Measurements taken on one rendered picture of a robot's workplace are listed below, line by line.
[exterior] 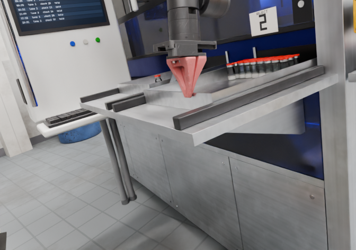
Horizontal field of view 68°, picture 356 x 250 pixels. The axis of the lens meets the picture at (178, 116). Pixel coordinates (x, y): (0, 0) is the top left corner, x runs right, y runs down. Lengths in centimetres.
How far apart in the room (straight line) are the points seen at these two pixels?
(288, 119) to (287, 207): 33
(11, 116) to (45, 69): 304
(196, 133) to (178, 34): 18
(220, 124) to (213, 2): 24
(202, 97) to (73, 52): 94
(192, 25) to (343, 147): 45
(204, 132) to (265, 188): 58
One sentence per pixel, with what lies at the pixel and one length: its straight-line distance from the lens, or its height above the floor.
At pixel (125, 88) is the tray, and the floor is 90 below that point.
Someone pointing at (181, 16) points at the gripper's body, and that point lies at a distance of 48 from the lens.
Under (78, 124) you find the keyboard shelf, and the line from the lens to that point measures 110.
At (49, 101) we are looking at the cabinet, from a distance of 130.
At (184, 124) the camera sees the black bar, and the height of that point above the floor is 89.
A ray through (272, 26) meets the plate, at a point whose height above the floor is 100.
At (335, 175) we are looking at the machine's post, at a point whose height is 63.
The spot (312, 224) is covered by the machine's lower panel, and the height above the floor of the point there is 45.
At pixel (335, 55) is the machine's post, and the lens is 67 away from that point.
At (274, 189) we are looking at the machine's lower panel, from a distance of 92.
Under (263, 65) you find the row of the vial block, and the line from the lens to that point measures 72.
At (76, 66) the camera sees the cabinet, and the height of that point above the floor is 101.
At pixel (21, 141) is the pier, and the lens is 436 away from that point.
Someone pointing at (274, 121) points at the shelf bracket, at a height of 80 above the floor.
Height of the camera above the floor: 100
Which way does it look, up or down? 14 degrees down
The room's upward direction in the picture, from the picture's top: 11 degrees counter-clockwise
